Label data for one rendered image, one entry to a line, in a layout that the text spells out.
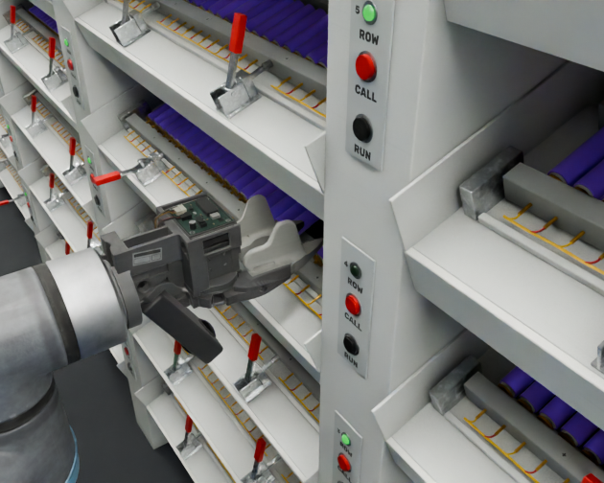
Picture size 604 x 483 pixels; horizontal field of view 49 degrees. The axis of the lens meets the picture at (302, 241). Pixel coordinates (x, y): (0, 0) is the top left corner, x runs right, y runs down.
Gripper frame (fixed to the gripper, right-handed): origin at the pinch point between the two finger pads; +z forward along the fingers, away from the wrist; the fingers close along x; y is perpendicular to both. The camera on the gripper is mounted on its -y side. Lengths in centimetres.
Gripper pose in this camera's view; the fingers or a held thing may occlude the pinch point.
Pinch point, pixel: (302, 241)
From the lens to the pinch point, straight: 69.9
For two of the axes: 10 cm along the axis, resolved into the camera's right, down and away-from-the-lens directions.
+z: 8.4, -3.1, 4.4
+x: -5.4, -4.8, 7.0
